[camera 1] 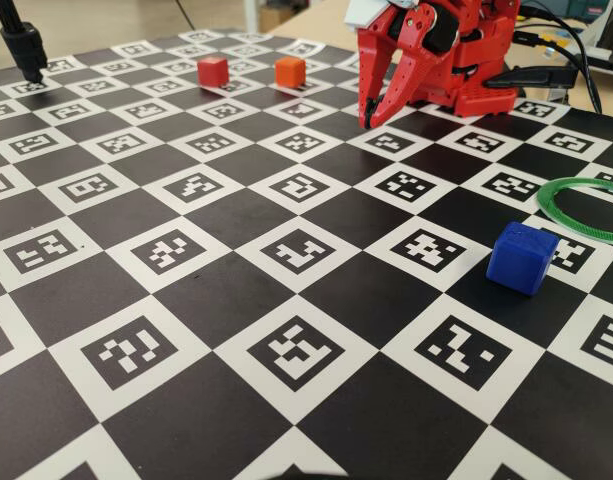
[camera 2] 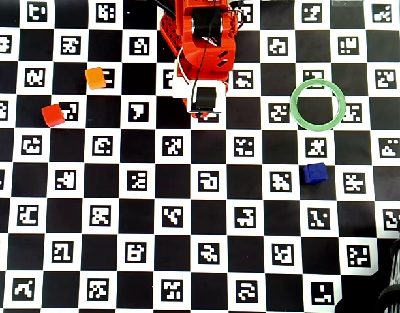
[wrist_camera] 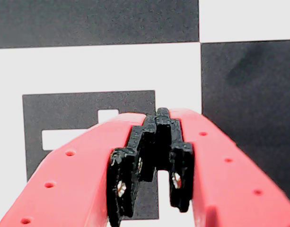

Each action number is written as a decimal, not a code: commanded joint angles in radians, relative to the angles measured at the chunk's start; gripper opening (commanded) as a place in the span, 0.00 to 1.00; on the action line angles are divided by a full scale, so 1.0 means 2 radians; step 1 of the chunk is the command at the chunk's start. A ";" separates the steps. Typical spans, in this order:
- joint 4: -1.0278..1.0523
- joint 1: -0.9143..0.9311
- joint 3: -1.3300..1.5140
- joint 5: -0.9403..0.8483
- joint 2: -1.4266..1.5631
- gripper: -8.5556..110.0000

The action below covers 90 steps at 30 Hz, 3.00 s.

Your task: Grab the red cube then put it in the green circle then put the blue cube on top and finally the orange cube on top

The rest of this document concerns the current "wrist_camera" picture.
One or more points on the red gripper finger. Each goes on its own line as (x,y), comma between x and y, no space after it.
(76,179)
(225,184)

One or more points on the black white marker mat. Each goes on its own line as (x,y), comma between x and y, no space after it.
(88,66)

